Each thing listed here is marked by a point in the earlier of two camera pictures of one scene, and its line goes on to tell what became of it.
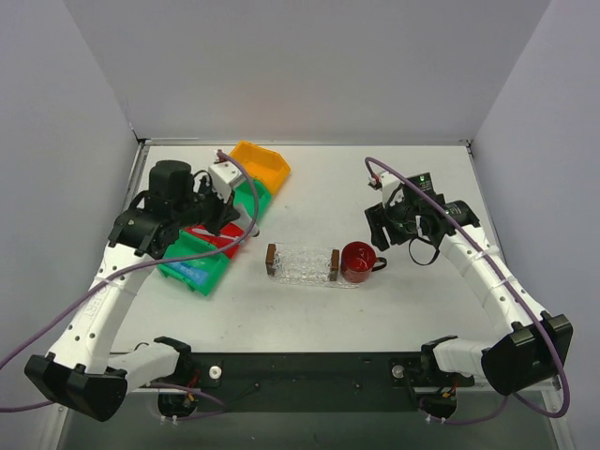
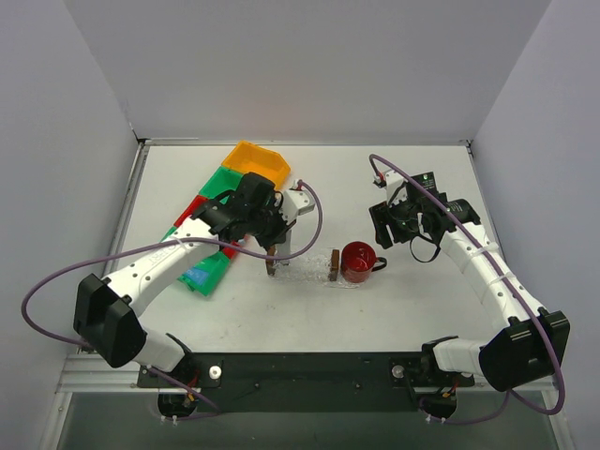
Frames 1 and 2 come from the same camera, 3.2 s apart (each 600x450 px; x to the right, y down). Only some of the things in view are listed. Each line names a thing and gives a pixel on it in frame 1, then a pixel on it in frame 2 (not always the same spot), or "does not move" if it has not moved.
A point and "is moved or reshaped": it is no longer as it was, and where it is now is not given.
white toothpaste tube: [245, 220] is moved or reshaped
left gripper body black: [221, 212] to [273, 232]
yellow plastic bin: [262, 163] does not move
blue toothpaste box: [199, 276] does not move
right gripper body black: [381, 225] does not move
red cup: [358, 260] does not move
